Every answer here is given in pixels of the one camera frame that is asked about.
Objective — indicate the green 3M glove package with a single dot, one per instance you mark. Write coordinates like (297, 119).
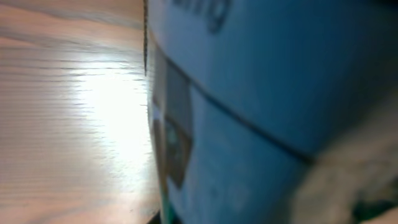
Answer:
(273, 111)

